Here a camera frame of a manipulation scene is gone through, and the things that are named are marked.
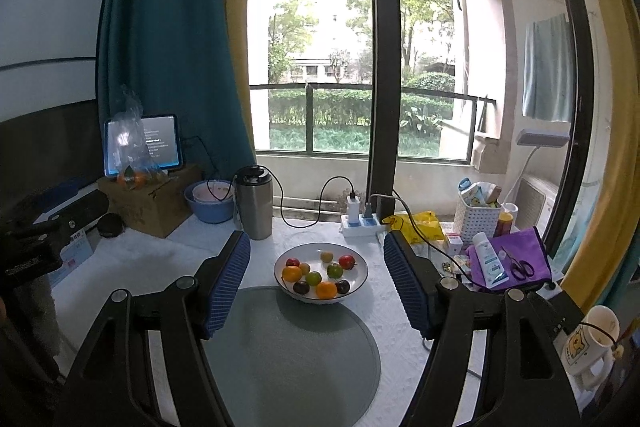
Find grey round mat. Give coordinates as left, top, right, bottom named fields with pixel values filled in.
left=200, top=285, right=382, bottom=427

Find black scissors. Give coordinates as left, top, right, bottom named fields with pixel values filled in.
left=498, top=247, right=536, bottom=280

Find white lotion tube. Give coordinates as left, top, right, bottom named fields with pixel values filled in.
left=471, top=232, right=511, bottom=290

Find black device with buttons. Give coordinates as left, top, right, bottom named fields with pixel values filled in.
left=520, top=284, right=586, bottom=338

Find cardboard box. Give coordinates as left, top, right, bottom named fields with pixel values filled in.
left=96, top=163, right=203, bottom=239

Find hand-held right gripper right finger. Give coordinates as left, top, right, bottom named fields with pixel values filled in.
left=382, top=229, right=583, bottom=427

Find black adapter cable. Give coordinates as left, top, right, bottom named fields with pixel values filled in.
left=369, top=193, right=481, bottom=293

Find white tablecloth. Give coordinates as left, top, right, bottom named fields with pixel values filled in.
left=50, top=219, right=501, bottom=427

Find tablet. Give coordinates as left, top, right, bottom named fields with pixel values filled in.
left=103, top=113, right=183, bottom=175

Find black balcony railing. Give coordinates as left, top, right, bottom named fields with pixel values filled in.
left=249, top=83, right=501, bottom=165

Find printed packet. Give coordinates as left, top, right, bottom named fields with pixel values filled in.
left=470, top=182, right=502, bottom=208

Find person's left forearm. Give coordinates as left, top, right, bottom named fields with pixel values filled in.
left=0, top=274, right=63, bottom=388

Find grey desk lamp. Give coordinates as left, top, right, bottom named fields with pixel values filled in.
left=500, top=129, right=573, bottom=208

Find white plate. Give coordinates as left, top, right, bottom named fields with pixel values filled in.
left=273, top=243, right=371, bottom=305

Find white paper card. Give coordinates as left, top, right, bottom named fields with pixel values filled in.
left=50, top=229, right=96, bottom=288

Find steel tumbler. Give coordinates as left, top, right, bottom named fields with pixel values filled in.
left=234, top=165, right=274, bottom=241

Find blue bowl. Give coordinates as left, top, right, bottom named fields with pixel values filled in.
left=184, top=179, right=236, bottom=225

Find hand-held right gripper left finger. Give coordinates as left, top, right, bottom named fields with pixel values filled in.
left=52, top=230, right=252, bottom=427

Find clear plastic bag of oranges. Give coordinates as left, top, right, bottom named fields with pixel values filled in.
left=107, top=84, right=168, bottom=190

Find light blue hanging towel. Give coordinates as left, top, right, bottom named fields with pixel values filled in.
left=522, top=13, right=573, bottom=124

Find black round object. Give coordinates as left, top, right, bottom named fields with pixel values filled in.
left=96, top=213, right=124, bottom=239

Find white plastic basket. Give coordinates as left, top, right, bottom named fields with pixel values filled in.
left=454, top=194, right=503, bottom=249

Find yellow curtain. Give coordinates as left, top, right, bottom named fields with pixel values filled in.
left=218, top=0, right=257, bottom=142
left=550, top=0, right=640, bottom=323

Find black window frame post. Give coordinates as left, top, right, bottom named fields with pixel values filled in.
left=364, top=0, right=401, bottom=218

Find yellow plastic bag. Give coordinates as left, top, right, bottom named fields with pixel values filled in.
left=382, top=210, right=447, bottom=244

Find white cartoon mug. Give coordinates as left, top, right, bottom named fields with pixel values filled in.
left=562, top=305, right=623, bottom=390

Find white bowl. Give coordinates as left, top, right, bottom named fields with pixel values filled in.
left=192, top=181, right=235, bottom=204

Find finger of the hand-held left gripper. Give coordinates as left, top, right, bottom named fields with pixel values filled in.
left=30, top=178, right=98, bottom=210
left=12, top=189, right=111, bottom=233

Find purple cloth pouch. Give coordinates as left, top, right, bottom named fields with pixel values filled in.
left=465, top=227, right=553, bottom=290

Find thin black charger cable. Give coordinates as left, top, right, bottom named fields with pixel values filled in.
left=270, top=177, right=357, bottom=229

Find white power strip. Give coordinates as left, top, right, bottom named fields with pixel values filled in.
left=340, top=213, right=391, bottom=238

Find teal curtain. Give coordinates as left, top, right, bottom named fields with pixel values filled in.
left=95, top=0, right=258, bottom=168

